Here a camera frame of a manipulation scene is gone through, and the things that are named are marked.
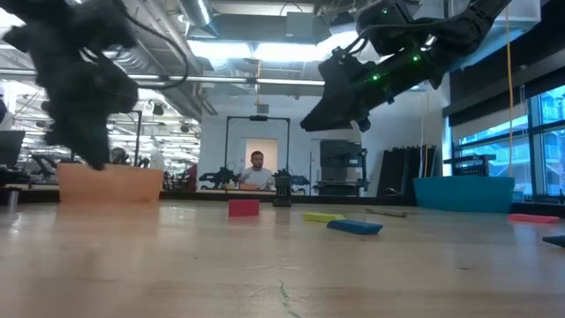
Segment black shelf rack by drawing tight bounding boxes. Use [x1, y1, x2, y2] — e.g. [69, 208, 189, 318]
[442, 154, 499, 178]

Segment long ceiling light fixture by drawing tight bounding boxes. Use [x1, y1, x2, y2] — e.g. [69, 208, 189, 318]
[127, 73, 327, 88]

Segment grey pen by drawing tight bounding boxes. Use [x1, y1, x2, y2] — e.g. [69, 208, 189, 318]
[364, 207, 409, 219]

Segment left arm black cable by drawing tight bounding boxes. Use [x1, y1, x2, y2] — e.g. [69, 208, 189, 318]
[109, 0, 192, 93]

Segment silver metal post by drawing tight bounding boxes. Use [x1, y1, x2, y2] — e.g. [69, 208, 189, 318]
[6, 188, 20, 214]

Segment round silver air duct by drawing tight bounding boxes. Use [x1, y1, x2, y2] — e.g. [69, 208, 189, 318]
[178, 0, 213, 27]

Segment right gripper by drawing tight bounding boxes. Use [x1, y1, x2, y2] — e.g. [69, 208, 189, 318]
[299, 42, 444, 133]

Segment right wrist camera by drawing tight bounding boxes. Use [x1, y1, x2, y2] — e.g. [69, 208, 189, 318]
[318, 49, 359, 96]

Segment red eraser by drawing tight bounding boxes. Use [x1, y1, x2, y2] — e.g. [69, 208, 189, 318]
[227, 198, 261, 218]

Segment dark monitor screen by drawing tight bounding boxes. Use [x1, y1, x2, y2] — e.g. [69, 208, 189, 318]
[0, 129, 26, 169]

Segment blue eraser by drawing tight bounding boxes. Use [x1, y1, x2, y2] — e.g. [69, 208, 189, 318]
[326, 219, 384, 236]

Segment yellow-green eraser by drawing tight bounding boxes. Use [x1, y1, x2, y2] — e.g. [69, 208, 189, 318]
[302, 212, 347, 223]

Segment pink eraser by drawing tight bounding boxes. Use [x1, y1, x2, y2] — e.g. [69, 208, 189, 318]
[507, 213, 561, 224]

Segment blue plastic bin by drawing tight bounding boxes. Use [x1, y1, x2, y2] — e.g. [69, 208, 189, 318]
[413, 175, 516, 215]

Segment black gantry frame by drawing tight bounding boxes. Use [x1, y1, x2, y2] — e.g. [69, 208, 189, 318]
[223, 114, 291, 178]
[105, 109, 143, 167]

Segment white hanging cord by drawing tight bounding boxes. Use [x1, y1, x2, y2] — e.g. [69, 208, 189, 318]
[418, 90, 430, 178]

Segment person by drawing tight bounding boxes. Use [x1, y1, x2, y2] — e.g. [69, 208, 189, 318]
[109, 147, 130, 167]
[239, 150, 276, 192]

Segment black leaning panels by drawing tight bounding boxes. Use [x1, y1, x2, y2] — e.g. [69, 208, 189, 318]
[377, 144, 438, 198]

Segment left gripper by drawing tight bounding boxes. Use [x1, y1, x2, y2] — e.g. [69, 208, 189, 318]
[12, 21, 139, 172]

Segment red chair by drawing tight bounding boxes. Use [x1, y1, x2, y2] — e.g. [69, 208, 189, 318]
[184, 163, 199, 192]

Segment orange plastic bin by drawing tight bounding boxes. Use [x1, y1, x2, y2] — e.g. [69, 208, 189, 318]
[56, 162, 165, 205]

